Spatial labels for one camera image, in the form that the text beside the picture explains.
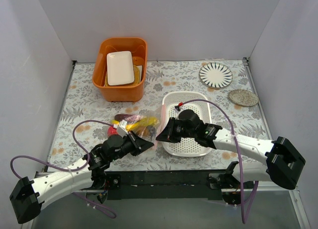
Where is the brown toy kiwi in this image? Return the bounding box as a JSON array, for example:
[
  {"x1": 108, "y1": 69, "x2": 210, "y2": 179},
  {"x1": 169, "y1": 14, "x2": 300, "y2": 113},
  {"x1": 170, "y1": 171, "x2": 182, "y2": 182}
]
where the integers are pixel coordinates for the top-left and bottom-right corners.
[{"x1": 138, "y1": 128, "x2": 149, "y2": 137}]

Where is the dark brown toy mangosteen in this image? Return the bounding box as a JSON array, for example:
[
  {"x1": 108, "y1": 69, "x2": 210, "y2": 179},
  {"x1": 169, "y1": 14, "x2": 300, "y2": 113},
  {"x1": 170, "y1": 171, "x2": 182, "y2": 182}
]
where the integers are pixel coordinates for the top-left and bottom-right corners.
[{"x1": 147, "y1": 126, "x2": 156, "y2": 136}]

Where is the clear zip top bag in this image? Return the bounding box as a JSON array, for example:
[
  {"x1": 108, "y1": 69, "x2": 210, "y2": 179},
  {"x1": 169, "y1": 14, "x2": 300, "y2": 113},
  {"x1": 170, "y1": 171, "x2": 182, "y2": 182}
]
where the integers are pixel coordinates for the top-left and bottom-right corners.
[{"x1": 107, "y1": 105, "x2": 166, "y2": 150}]

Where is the yellow toy banana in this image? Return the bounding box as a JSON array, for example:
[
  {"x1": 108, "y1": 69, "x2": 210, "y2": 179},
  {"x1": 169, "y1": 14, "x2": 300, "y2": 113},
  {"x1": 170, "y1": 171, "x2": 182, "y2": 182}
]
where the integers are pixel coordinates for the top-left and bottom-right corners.
[{"x1": 126, "y1": 118, "x2": 148, "y2": 131}]

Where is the red toy apple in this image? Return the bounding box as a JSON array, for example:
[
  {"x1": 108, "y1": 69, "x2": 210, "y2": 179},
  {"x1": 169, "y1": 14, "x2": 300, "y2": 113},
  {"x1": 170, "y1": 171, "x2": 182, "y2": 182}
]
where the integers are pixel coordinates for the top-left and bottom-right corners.
[{"x1": 107, "y1": 127, "x2": 118, "y2": 137}]

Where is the purple toy eggplant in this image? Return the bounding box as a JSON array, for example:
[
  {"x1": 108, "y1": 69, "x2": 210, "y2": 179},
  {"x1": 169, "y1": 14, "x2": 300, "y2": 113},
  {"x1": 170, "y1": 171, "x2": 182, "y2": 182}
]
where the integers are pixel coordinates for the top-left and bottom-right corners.
[{"x1": 114, "y1": 114, "x2": 142, "y2": 122}]

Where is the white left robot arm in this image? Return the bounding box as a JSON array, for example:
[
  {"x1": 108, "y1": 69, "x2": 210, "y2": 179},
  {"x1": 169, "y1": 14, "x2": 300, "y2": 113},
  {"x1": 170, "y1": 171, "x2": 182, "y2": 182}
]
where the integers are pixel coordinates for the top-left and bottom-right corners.
[{"x1": 9, "y1": 131, "x2": 154, "y2": 224}]

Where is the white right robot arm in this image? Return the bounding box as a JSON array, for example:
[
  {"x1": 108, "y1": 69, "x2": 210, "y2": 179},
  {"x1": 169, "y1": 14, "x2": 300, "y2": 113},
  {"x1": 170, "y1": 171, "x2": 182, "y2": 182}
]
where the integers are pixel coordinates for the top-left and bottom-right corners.
[{"x1": 156, "y1": 109, "x2": 306, "y2": 190}]

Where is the white perforated plastic basket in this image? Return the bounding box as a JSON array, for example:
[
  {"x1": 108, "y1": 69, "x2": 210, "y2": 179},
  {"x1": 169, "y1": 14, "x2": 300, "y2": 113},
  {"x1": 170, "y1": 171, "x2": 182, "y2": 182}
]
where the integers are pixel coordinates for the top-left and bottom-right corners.
[{"x1": 161, "y1": 91, "x2": 212, "y2": 157}]

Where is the floral patterned table mat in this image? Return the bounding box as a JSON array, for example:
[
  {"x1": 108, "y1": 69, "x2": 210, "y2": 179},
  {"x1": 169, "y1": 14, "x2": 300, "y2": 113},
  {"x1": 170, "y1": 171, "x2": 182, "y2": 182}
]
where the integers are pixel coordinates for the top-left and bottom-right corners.
[{"x1": 48, "y1": 60, "x2": 271, "y2": 167}]

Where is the blue striped round plate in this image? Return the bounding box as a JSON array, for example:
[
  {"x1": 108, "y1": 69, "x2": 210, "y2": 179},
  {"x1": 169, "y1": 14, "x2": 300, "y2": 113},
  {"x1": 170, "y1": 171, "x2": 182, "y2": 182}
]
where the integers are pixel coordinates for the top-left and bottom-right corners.
[{"x1": 199, "y1": 62, "x2": 234, "y2": 89}]

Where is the speckled round coaster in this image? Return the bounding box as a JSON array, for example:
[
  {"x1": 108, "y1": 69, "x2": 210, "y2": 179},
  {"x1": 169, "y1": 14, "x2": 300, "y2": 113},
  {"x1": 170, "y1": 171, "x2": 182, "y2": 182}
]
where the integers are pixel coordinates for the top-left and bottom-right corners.
[{"x1": 228, "y1": 89, "x2": 259, "y2": 107}]

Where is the yellow woven tray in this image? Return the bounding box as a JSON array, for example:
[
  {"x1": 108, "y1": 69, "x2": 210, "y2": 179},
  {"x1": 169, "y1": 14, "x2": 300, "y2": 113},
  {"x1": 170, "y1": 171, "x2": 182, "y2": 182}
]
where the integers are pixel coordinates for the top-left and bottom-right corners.
[{"x1": 104, "y1": 65, "x2": 142, "y2": 87}]

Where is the white rectangular plate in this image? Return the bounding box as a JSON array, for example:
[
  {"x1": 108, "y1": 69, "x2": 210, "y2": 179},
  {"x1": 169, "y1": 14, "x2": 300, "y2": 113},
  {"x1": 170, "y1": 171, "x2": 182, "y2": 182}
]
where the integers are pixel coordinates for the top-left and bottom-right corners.
[{"x1": 106, "y1": 51, "x2": 134, "y2": 86}]

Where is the orange plastic bin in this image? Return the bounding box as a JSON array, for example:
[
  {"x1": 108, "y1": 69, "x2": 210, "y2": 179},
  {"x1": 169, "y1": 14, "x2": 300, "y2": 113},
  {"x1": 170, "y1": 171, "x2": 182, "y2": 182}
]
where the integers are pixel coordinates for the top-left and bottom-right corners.
[{"x1": 92, "y1": 37, "x2": 148, "y2": 102}]

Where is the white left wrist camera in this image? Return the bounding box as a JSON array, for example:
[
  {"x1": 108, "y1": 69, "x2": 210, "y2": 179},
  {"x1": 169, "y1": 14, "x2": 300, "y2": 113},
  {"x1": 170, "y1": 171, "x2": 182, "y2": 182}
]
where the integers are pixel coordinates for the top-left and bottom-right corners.
[{"x1": 113, "y1": 120, "x2": 128, "y2": 137}]

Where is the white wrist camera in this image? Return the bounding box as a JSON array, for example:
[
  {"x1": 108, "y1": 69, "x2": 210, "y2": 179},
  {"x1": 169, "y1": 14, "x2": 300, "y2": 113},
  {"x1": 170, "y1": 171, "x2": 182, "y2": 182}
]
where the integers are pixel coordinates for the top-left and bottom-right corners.
[
  {"x1": 113, "y1": 120, "x2": 128, "y2": 137},
  {"x1": 174, "y1": 102, "x2": 183, "y2": 112}
]

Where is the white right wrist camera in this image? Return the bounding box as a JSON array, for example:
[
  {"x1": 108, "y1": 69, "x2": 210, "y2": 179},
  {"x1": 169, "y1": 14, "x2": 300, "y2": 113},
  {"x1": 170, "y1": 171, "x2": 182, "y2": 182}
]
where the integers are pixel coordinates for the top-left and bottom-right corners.
[{"x1": 174, "y1": 102, "x2": 183, "y2": 112}]

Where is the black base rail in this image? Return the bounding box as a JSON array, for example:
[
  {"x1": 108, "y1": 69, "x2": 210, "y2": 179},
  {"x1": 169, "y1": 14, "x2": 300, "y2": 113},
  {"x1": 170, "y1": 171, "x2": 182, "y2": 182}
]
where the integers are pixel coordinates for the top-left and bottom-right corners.
[{"x1": 106, "y1": 169, "x2": 239, "y2": 200}]

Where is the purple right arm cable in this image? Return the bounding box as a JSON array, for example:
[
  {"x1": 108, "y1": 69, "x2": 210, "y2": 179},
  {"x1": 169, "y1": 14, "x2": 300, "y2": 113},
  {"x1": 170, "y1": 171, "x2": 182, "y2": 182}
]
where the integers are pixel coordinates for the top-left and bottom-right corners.
[{"x1": 174, "y1": 98, "x2": 259, "y2": 224}]

